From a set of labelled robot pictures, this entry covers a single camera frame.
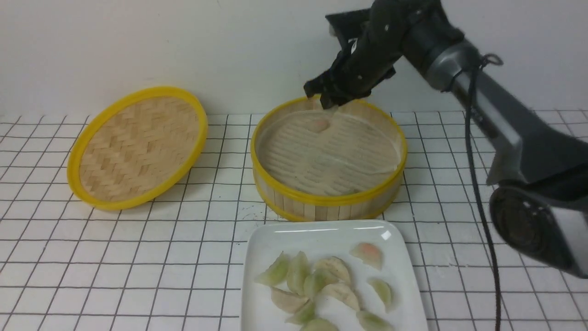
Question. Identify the green dumpling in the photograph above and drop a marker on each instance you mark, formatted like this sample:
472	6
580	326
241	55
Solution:
319	324
298	270
372	322

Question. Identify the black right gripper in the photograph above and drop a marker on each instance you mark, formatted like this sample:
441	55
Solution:
396	28

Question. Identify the woven bamboo steamer lid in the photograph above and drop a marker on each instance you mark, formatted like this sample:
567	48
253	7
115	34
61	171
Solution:
137	148

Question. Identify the white square plate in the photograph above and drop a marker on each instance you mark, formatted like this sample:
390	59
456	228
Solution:
325	239

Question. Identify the green dumpling plate bottom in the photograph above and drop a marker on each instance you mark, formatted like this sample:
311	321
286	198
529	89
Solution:
303	315

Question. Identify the green dumpling plate right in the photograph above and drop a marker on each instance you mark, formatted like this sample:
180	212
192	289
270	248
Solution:
384	292

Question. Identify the green dumpling bottom centre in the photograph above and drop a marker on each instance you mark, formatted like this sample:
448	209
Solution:
319	324

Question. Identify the white checkered tablecloth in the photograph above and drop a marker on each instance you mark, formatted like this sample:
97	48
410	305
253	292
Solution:
176	263

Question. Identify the white steamer liner paper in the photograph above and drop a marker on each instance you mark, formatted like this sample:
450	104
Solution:
351	156

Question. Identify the green dumpling plate middle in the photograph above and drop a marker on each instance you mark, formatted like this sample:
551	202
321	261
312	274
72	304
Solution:
316	281

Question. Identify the green dumpling bottom right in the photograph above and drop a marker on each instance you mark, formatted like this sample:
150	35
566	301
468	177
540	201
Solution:
372	322

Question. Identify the beige dumpling plate lower left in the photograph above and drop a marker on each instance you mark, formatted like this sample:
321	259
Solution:
287	301

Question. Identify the bamboo steamer basket yellow rim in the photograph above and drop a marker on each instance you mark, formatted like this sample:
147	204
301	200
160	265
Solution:
297	206

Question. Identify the pink dumpling on plate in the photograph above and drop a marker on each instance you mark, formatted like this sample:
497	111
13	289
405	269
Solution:
369	254

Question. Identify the pink dumpling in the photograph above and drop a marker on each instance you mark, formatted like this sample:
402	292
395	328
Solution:
369	254
317	125

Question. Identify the green dumpling plate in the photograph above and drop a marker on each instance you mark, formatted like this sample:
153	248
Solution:
316	281
276	273
303	315
384	292

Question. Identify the green dumpling plate far left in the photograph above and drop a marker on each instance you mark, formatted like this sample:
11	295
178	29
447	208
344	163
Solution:
276	273

